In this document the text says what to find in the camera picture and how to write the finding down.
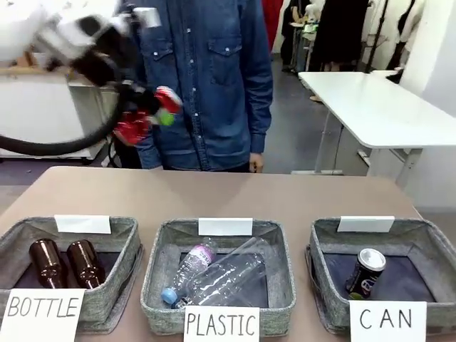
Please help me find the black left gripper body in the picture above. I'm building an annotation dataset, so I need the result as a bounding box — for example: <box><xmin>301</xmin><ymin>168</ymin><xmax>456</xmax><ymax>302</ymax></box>
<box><xmin>118</xmin><ymin>80</ymin><xmax>162</xmax><ymax>115</ymax></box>

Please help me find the red drink can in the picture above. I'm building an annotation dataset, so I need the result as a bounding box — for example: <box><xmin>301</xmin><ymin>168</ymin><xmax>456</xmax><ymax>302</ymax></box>
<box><xmin>113</xmin><ymin>85</ymin><xmax>183</xmax><ymax>147</ymax></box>

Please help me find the small plastic bottle purple label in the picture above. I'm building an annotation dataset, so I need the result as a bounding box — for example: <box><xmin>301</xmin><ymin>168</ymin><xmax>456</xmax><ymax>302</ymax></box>
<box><xmin>160</xmin><ymin>242</ymin><xmax>218</xmax><ymax>309</ymax></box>

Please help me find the brown glass bottle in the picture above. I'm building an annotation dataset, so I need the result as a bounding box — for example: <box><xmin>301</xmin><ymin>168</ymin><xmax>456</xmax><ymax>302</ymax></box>
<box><xmin>66</xmin><ymin>239</ymin><xmax>107</xmax><ymax>290</ymax></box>
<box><xmin>28</xmin><ymin>239</ymin><xmax>68</xmax><ymax>289</ymax></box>

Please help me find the large clear plastic bottle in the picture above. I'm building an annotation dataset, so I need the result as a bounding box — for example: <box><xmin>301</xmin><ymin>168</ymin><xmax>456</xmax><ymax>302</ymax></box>
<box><xmin>185</xmin><ymin>237</ymin><xmax>276</xmax><ymax>308</ymax></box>

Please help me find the dark printed drink can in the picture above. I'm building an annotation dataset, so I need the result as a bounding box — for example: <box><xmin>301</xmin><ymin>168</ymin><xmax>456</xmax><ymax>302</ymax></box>
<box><xmin>344</xmin><ymin>247</ymin><xmax>387</xmax><ymax>300</ymax></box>

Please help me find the grey fabric basket plastic sign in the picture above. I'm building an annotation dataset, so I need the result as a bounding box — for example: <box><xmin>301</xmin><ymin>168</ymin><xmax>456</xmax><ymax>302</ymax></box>
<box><xmin>140</xmin><ymin>218</ymin><xmax>296</xmax><ymax>336</ymax></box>

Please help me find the grey fabric basket bottle sign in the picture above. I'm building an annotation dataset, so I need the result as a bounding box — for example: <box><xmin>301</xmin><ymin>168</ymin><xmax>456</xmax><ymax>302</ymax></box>
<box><xmin>0</xmin><ymin>216</ymin><xmax>144</xmax><ymax>335</ymax></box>

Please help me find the grey fabric basket can sign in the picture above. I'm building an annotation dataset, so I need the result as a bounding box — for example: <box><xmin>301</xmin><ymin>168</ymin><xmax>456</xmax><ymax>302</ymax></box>
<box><xmin>305</xmin><ymin>217</ymin><xmax>456</xmax><ymax>334</ymax></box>

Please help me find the white paper sign CAN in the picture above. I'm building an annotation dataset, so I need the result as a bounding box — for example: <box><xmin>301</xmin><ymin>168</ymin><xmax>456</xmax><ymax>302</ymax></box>
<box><xmin>348</xmin><ymin>300</ymin><xmax>428</xmax><ymax>342</ymax></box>

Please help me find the person's left hand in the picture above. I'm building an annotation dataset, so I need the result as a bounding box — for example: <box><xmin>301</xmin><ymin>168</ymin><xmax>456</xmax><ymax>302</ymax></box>
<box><xmin>249</xmin><ymin>152</ymin><xmax>265</xmax><ymax>174</ymax></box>

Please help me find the person in denim shirt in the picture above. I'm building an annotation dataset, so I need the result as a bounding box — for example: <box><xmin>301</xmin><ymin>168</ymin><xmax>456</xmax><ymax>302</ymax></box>
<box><xmin>117</xmin><ymin>0</ymin><xmax>274</xmax><ymax>172</ymax></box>

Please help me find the black backpack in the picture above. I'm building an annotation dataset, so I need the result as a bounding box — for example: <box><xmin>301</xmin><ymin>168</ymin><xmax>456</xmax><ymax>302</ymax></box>
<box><xmin>105</xmin><ymin>140</ymin><xmax>143</xmax><ymax>169</ymax></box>

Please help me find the white cabinet wooden top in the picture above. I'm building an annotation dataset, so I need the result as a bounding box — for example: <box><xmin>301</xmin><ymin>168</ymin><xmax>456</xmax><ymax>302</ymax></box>
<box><xmin>0</xmin><ymin>66</ymin><xmax>120</xmax><ymax>160</ymax></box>

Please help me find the blank white card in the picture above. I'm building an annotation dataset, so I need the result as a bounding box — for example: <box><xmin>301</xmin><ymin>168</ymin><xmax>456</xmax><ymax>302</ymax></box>
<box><xmin>197</xmin><ymin>217</ymin><xmax>254</xmax><ymax>237</ymax></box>
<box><xmin>53</xmin><ymin>214</ymin><xmax>112</xmax><ymax>235</ymax></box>
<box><xmin>337</xmin><ymin>215</ymin><xmax>395</xmax><ymax>233</ymax></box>

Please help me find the background person in black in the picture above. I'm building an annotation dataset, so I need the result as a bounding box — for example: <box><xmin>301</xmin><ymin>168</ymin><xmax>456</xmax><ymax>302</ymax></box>
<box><xmin>313</xmin><ymin>0</ymin><xmax>371</xmax><ymax>72</ymax></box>

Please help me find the white folding table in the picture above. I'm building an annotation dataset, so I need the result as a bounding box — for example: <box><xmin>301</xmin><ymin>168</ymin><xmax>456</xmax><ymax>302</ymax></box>
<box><xmin>298</xmin><ymin>71</ymin><xmax>456</xmax><ymax>179</ymax></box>

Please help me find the white paper sign PLASTIC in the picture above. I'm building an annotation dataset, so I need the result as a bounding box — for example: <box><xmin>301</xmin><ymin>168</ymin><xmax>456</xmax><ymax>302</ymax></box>
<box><xmin>183</xmin><ymin>305</ymin><xmax>261</xmax><ymax>342</ymax></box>

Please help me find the black tripod pole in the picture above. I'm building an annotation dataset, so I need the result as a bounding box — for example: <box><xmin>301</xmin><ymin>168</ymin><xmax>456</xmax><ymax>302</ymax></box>
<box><xmin>366</xmin><ymin>0</ymin><xmax>390</xmax><ymax>73</ymax></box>

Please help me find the white paper sign BOTTLE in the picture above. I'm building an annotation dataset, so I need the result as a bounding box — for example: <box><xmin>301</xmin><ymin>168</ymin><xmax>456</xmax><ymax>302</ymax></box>
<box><xmin>0</xmin><ymin>287</ymin><xmax>86</xmax><ymax>342</ymax></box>

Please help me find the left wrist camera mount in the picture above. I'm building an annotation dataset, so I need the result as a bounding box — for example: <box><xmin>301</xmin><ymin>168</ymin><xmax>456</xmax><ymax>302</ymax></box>
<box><xmin>132</xmin><ymin>6</ymin><xmax>162</xmax><ymax>29</ymax></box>

